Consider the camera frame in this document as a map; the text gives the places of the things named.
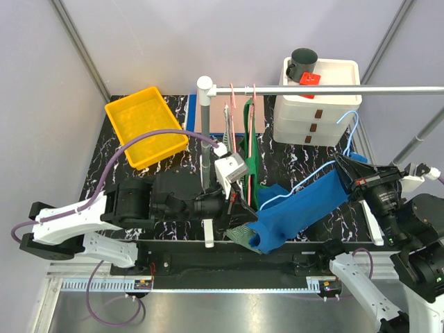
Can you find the black marbled mat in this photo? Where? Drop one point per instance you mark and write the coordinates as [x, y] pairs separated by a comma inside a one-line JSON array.
[[282, 164]]

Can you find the blue tank top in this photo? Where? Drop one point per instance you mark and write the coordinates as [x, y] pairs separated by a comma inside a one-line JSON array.
[[283, 214]]

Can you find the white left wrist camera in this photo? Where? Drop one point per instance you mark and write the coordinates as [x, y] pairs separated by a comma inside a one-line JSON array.
[[229, 170]]

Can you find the pink wire hanger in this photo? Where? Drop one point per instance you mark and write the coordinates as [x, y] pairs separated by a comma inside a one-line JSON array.
[[251, 151], [232, 122]]

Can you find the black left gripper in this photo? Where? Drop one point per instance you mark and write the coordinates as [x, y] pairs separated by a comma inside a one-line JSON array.
[[239, 213]]

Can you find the white grey rack post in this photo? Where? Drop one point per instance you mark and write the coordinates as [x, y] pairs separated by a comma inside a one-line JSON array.
[[204, 85]]

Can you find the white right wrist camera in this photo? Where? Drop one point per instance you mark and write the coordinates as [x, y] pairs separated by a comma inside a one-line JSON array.
[[416, 175]]

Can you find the white drawer unit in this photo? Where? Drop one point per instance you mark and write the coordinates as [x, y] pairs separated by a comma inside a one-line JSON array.
[[321, 120]]

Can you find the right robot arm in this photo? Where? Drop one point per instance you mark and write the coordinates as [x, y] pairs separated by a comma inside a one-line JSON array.
[[414, 228]]

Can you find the dark grey mug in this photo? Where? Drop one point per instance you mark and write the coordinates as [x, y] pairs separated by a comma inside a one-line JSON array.
[[303, 60]]

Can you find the light blue wire hanger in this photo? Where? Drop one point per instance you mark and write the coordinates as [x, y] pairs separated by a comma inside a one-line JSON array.
[[347, 152]]

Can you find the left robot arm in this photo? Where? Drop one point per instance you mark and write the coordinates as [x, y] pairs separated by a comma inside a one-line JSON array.
[[172, 196]]

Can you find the yellow plastic bin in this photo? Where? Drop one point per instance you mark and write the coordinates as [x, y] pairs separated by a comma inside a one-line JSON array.
[[140, 113]]

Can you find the red plastic block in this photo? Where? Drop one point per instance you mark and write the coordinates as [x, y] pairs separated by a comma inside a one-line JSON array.
[[309, 79]]

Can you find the green white striped tank top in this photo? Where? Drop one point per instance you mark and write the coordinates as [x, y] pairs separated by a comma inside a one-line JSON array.
[[242, 235]]

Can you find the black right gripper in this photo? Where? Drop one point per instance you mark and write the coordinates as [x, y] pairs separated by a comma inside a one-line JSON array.
[[360, 175]]

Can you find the blue framed pink board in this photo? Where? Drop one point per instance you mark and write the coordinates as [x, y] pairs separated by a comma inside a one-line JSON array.
[[217, 118]]

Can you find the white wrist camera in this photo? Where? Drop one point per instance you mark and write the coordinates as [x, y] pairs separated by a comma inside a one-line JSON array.
[[229, 170], [416, 175]]

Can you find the white rack foot bar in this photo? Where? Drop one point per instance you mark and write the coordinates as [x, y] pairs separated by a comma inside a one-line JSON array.
[[208, 233]]

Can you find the metal clothes rail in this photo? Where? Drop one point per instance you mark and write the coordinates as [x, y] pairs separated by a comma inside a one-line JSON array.
[[326, 90]]

